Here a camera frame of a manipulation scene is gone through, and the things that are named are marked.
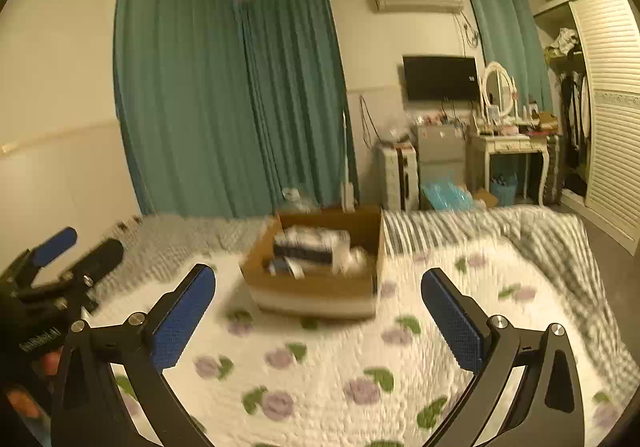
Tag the white suitcase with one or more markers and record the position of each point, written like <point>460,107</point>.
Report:
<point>397,177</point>

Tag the medium teal curtain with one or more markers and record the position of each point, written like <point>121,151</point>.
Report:
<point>295,102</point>

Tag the hanging dark clothes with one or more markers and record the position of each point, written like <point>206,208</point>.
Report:
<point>570,112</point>

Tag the floral tissue pack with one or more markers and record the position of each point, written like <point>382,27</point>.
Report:
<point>310,242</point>

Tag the floral quilt bed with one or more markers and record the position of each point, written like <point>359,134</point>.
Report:
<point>565,247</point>

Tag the white oval mirror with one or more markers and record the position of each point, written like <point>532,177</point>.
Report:
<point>497,89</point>

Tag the brown cardboard box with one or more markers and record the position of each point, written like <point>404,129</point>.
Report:
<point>320,294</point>

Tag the blue basket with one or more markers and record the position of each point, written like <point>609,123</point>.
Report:
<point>502,191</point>

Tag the grey mini fridge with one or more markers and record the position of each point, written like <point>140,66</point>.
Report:
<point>440,157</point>

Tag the blue plastic bag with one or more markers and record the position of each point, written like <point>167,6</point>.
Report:
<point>445,197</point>

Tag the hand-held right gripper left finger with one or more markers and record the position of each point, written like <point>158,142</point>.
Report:
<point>182,322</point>

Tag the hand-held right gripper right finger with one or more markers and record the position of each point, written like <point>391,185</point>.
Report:
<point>452,322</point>

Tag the narrow teal curtain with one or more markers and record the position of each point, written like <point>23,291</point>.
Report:
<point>505,27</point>

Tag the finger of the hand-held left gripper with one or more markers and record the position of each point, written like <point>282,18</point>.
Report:
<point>102,254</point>
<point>55,244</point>

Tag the black wall television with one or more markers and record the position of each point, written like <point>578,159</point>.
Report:
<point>440,78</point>

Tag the white dressing table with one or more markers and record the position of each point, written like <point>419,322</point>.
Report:
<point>505,144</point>

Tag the wide teal curtain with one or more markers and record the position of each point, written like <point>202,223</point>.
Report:
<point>180,102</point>

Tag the large white sock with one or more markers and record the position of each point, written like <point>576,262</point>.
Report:
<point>350,259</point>

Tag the white purple floral quilt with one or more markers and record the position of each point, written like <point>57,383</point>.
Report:
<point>325,362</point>

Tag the white louvered wardrobe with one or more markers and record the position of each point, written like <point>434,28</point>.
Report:
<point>612,102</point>

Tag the clear water jug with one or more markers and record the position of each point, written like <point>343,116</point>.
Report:
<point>300,201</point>

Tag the pile of folded clothes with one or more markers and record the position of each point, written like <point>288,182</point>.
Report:
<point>562,43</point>

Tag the small cardboard box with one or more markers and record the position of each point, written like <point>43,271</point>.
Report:
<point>486,199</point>

